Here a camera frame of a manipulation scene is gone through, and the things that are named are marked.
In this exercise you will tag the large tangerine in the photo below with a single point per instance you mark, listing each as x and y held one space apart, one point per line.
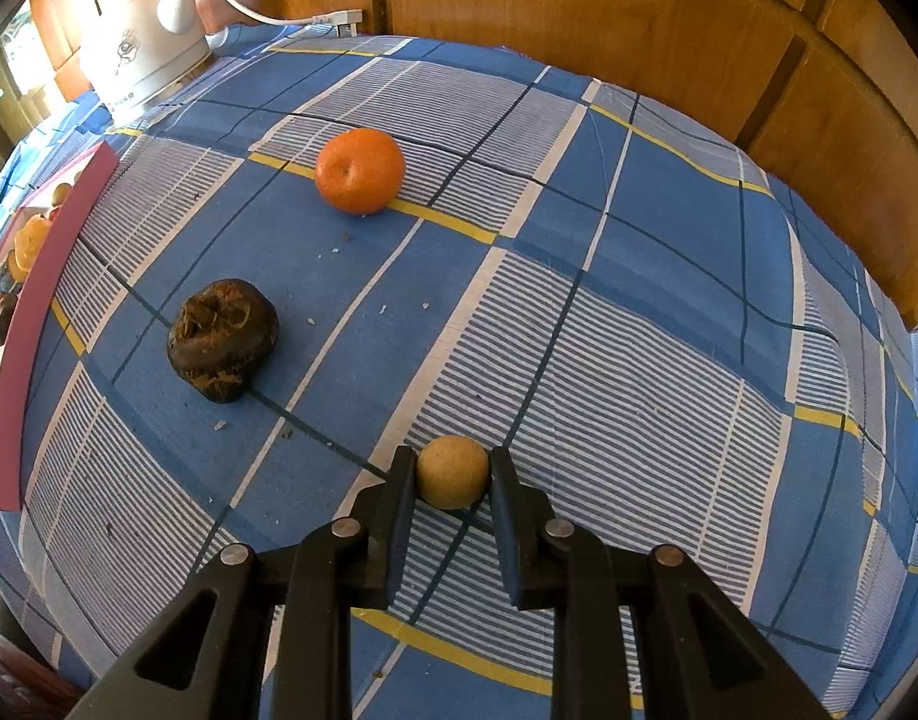
360 169

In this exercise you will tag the white tray with pink edge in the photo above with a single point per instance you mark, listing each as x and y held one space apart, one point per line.
46 292

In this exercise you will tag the tan longan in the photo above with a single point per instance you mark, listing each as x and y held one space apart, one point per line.
453 472
61 193

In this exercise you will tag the blue checked cloth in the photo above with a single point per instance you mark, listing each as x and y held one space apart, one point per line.
579 315

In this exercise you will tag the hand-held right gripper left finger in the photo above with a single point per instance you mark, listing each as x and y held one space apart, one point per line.
399 525

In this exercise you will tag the smooth dark passion fruit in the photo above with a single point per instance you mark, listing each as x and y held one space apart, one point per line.
0 321

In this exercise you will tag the white ceramic electric kettle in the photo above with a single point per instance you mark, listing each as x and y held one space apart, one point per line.
140 45

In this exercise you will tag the wrinkled dark passion fruit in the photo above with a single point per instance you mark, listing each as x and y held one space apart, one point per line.
220 337

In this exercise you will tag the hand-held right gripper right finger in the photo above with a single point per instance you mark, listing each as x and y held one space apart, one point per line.
508 532

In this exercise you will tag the yellow peeled fruit chunk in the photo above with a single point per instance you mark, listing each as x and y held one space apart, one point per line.
33 238

